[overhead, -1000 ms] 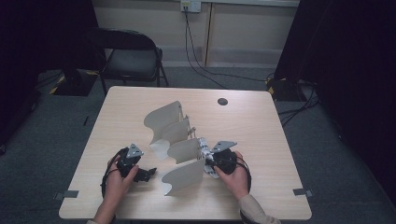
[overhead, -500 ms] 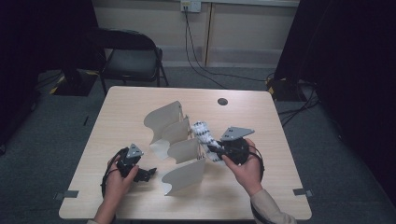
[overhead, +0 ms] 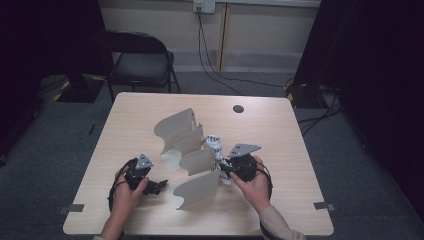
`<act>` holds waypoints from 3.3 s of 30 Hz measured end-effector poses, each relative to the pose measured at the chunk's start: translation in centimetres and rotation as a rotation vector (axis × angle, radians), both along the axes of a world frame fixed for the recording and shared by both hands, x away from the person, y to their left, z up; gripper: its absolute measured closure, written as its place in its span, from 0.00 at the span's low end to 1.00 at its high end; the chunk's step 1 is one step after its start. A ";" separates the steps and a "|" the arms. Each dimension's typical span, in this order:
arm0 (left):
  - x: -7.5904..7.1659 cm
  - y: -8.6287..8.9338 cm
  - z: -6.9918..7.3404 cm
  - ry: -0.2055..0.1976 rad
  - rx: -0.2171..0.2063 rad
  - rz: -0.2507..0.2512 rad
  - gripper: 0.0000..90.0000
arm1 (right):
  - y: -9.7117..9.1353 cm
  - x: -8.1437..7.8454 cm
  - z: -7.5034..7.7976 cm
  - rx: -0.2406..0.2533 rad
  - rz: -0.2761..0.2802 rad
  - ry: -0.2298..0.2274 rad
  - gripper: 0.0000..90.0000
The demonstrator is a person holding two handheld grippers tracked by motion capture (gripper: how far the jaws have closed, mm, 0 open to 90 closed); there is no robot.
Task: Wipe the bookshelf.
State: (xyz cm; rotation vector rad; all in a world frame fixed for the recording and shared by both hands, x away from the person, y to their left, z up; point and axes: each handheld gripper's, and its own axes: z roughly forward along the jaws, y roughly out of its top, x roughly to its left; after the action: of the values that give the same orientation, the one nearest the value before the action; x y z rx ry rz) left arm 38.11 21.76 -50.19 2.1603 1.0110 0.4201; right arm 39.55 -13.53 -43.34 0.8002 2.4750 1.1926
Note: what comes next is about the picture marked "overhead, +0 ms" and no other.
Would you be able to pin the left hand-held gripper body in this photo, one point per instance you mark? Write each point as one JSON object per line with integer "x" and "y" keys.
{"x": 136, "y": 176}

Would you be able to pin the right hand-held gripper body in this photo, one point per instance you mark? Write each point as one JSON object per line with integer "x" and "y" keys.
{"x": 245, "y": 168}

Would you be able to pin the white black striped cloth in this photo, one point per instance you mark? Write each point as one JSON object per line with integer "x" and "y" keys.
{"x": 215, "y": 145}

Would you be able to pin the person's left hand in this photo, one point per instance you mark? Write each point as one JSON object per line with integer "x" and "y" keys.
{"x": 125, "y": 198}

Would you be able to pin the person's right hand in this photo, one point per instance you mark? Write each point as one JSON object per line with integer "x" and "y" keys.
{"x": 255, "y": 193}

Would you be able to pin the black round table grommet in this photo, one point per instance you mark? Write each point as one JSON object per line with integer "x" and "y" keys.
{"x": 238, "y": 109}

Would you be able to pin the grey tape strip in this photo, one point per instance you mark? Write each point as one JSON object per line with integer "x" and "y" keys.
{"x": 324, "y": 206}
{"x": 71, "y": 208}

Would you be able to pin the black stand base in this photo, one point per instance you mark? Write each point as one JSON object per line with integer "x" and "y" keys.
{"x": 83, "y": 91}
{"x": 303, "y": 98}

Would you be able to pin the black folding chair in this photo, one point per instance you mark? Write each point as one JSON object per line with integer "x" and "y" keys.
{"x": 140, "y": 68}

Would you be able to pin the black curtain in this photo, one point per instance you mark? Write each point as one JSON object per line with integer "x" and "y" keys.
{"x": 33, "y": 50}
{"x": 373, "y": 66}

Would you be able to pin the white wall socket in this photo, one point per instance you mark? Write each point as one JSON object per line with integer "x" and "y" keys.
{"x": 204, "y": 6}

